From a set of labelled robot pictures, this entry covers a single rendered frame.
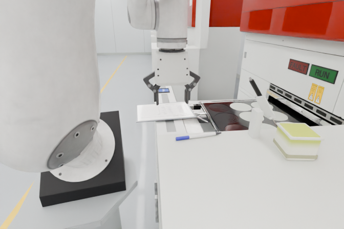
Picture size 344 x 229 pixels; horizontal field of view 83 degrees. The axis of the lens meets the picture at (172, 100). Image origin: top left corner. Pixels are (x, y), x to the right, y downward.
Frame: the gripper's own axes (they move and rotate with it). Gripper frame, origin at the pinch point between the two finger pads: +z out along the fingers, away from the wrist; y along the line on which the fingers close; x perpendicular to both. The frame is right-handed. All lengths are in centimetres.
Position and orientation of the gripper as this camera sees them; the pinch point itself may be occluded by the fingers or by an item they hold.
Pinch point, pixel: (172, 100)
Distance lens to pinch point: 60.3
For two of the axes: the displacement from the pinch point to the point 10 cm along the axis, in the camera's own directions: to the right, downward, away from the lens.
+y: -9.9, 0.4, -1.1
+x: 1.2, 3.7, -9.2
